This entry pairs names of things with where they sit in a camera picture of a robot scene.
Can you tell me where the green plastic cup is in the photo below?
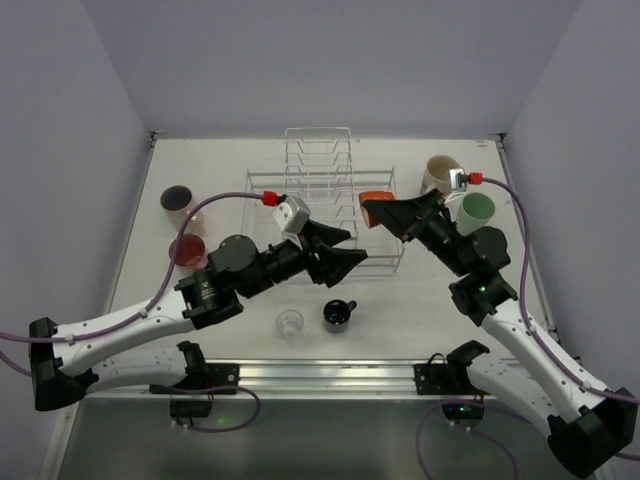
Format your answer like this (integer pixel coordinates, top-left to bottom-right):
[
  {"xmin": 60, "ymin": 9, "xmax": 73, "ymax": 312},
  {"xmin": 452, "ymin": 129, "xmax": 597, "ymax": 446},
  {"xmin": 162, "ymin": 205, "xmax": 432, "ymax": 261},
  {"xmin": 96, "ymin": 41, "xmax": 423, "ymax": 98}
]
[{"xmin": 456, "ymin": 192, "xmax": 496, "ymax": 235}]

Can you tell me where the pale pink glossy mug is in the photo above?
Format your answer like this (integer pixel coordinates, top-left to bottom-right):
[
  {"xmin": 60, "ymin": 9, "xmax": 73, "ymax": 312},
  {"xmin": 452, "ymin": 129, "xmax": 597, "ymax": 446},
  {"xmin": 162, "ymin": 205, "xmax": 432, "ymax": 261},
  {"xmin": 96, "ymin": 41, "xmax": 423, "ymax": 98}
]
[{"xmin": 160, "ymin": 185, "xmax": 205, "ymax": 235}]

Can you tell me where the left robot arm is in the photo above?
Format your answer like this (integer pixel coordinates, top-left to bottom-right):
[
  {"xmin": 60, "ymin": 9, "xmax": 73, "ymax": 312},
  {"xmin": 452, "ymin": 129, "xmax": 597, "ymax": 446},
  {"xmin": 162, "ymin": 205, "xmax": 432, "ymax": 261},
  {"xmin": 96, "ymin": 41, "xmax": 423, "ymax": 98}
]
[{"xmin": 29, "ymin": 221, "xmax": 368, "ymax": 412}]

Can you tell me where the clear glass tumbler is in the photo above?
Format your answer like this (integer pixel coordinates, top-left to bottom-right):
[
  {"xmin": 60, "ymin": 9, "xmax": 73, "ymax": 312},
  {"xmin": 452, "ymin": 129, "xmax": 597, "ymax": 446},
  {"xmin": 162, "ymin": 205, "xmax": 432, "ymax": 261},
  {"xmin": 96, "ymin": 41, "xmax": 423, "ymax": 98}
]
[{"xmin": 276, "ymin": 309, "xmax": 304, "ymax": 340}]

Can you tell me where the orange cup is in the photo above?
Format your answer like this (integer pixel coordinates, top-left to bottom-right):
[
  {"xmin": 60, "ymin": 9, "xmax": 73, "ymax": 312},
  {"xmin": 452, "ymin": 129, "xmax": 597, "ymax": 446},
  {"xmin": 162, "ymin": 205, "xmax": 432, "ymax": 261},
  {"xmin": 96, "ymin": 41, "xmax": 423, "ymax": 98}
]
[{"xmin": 359, "ymin": 190, "xmax": 396, "ymax": 230}]

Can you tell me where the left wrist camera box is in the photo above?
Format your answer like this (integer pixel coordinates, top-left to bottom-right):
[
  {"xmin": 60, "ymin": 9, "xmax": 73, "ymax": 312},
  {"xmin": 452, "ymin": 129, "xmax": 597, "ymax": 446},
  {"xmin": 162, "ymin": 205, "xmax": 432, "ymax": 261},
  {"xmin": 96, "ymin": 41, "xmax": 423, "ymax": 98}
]
[{"xmin": 272, "ymin": 196, "xmax": 310, "ymax": 235}]

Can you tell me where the aluminium mounting rail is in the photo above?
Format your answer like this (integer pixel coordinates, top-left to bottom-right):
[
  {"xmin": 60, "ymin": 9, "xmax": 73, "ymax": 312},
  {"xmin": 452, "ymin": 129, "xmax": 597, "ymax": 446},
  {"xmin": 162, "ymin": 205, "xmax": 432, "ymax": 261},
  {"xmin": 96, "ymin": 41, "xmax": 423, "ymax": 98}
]
[{"xmin": 87, "ymin": 354, "xmax": 473, "ymax": 400}]

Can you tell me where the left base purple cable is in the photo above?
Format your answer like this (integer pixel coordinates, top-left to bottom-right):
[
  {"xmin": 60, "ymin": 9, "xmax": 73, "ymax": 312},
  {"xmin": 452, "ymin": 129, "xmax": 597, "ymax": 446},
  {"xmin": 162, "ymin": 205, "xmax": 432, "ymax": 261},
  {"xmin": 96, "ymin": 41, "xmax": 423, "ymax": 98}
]
[{"xmin": 172, "ymin": 383, "xmax": 262, "ymax": 433}]

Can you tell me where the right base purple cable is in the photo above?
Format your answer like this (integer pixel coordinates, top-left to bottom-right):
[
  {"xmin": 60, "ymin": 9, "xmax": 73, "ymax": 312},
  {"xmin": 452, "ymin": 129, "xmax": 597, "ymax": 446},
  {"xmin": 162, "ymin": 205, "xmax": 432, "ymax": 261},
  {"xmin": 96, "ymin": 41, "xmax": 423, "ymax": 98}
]
[{"xmin": 415, "ymin": 399, "xmax": 521, "ymax": 480}]

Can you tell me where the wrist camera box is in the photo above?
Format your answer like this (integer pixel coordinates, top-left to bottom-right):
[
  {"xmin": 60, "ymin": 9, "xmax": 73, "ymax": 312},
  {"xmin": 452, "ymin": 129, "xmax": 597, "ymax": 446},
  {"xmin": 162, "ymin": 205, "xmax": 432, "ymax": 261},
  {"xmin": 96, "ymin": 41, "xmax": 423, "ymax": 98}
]
[
  {"xmin": 272, "ymin": 196, "xmax": 310, "ymax": 235},
  {"xmin": 449, "ymin": 168, "xmax": 468, "ymax": 193}
]

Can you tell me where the cream coral pattern mug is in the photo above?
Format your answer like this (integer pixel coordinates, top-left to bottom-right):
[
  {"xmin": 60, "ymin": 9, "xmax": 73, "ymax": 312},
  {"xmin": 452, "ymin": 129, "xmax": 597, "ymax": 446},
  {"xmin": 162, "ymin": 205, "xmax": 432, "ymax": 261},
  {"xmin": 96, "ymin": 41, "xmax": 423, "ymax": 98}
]
[{"xmin": 420, "ymin": 155, "xmax": 461, "ymax": 195}]

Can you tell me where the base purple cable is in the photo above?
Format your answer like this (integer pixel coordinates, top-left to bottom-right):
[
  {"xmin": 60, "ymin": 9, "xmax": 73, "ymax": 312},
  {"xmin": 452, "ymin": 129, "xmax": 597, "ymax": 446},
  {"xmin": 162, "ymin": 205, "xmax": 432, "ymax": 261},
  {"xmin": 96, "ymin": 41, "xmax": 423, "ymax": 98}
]
[
  {"xmin": 415, "ymin": 399, "xmax": 521, "ymax": 480},
  {"xmin": 172, "ymin": 383, "xmax": 262, "ymax": 433}
]

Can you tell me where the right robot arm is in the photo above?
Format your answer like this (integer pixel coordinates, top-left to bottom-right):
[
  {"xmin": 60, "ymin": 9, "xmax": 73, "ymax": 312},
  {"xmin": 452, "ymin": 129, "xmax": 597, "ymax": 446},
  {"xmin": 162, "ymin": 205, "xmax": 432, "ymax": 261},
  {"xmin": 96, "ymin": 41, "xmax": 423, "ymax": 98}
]
[{"xmin": 361, "ymin": 190, "xmax": 639, "ymax": 479}]

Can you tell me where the dark blue mug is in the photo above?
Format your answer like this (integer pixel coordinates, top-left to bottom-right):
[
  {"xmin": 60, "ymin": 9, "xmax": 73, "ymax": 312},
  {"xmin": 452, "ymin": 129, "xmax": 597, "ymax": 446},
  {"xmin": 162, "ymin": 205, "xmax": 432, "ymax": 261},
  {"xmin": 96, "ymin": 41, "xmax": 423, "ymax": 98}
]
[{"xmin": 323, "ymin": 299, "xmax": 357, "ymax": 334}]

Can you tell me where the white wire plate rack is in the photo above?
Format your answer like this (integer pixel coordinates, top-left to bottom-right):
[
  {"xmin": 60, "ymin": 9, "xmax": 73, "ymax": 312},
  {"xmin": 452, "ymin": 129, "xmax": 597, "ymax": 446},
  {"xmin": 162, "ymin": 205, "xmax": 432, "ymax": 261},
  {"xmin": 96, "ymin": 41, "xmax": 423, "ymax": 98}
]
[{"xmin": 284, "ymin": 127, "xmax": 358, "ymax": 239}]

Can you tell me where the white wire dish rack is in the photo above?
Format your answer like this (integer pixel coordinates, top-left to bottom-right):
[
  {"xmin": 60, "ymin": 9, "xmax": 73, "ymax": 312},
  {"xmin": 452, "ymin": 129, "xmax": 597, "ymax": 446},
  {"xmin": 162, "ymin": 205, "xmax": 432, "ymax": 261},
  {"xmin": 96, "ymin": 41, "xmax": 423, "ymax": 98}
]
[{"xmin": 245, "ymin": 166, "xmax": 404, "ymax": 277}]

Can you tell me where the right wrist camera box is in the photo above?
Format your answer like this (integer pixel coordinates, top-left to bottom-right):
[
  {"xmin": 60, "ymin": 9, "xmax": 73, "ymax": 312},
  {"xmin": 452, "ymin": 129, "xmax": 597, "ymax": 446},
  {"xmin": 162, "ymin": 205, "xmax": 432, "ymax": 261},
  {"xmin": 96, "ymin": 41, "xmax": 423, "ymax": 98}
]
[{"xmin": 449, "ymin": 168, "xmax": 468, "ymax": 193}]

